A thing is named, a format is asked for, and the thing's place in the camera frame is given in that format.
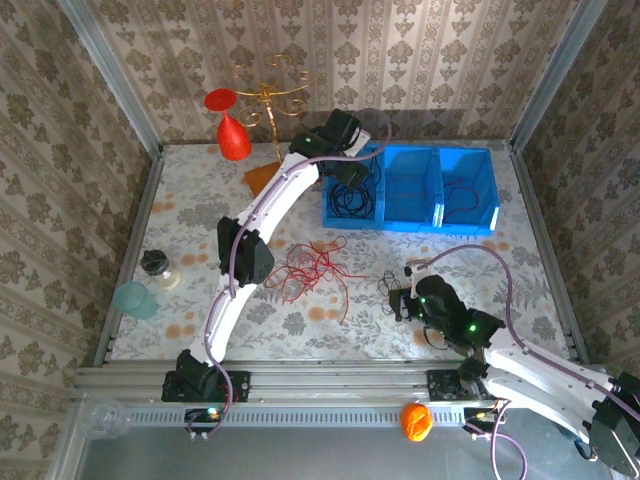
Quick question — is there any red plastic wine glass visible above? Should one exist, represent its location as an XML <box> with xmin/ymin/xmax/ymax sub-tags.
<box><xmin>203</xmin><ymin>87</ymin><xmax>253</xmax><ymax>162</ymax></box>

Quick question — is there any grey slotted cable duct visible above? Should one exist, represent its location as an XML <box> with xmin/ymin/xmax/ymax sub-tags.
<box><xmin>122</xmin><ymin>403</ymin><xmax>481</xmax><ymax>430</ymax></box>

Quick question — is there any clear plastic cup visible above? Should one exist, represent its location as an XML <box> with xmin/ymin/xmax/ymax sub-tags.
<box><xmin>79</xmin><ymin>397</ymin><xmax>132</xmax><ymax>441</ymax></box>

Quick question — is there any thick black cable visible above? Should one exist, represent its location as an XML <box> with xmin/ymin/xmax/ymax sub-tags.
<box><xmin>329</xmin><ymin>157</ymin><xmax>382</xmax><ymax>219</ymax></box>

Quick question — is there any blue three-compartment plastic bin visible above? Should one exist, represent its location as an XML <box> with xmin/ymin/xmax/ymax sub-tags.
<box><xmin>321</xmin><ymin>143</ymin><xmax>501</xmax><ymax>236</ymax></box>

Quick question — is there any orange ball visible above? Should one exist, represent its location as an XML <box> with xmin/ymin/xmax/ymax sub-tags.
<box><xmin>399</xmin><ymin>402</ymin><xmax>434</xmax><ymax>443</ymax></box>

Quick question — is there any floral tablecloth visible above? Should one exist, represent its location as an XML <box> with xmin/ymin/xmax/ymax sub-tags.
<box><xmin>112</xmin><ymin>142</ymin><xmax>571</xmax><ymax>361</ymax></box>

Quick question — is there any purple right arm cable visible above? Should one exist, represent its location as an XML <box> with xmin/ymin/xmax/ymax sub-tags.
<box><xmin>422</xmin><ymin>243</ymin><xmax>640</xmax><ymax>480</ymax></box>

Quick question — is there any long red cable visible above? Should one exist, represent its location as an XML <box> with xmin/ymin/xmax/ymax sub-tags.
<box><xmin>263</xmin><ymin>235</ymin><xmax>371</xmax><ymax>326</ymax></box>

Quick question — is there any small jar with black lid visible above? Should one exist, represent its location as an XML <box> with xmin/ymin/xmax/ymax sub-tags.
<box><xmin>139</xmin><ymin>248</ymin><xmax>182</xmax><ymax>291</ymax></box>

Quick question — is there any teal plastic cup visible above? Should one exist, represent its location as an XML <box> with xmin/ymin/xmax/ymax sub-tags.
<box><xmin>111</xmin><ymin>280</ymin><xmax>160</xmax><ymax>321</ymax></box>

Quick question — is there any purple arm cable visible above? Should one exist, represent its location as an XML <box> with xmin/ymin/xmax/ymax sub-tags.
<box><xmin>187</xmin><ymin>117</ymin><xmax>394</xmax><ymax>441</ymax></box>
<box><xmin>422</xmin><ymin>243</ymin><xmax>640</xmax><ymax>480</ymax></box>

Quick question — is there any gold wire glass stand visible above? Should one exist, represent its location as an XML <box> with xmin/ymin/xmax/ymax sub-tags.
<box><xmin>229</xmin><ymin>52</ymin><xmax>319</xmax><ymax>166</ymax></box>

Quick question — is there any aluminium frame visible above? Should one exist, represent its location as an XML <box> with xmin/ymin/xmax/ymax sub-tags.
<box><xmin>54</xmin><ymin>0</ymin><xmax>609</xmax><ymax>431</ymax></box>

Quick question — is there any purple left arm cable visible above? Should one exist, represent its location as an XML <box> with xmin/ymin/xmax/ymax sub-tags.
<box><xmin>187</xmin><ymin>117</ymin><xmax>394</xmax><ymax>441</ymax></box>

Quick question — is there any brown wooden stand base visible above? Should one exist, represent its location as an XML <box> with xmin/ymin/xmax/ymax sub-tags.
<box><xmin>243</xmin><ymin>160</ymin><xmax>284</xmax><ymax>199</ymax></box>

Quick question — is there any short dark red cable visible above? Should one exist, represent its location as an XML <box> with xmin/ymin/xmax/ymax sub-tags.
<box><xmin>442</xmin><ymin>174</ymin><xmax>481</xmax><ymax>217</ymax></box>

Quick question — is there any thin black cable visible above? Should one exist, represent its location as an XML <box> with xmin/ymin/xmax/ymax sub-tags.
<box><xmin>377</xmin><ymin>269</ymin><xmax>451</xmax><ymax>351</ymax></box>

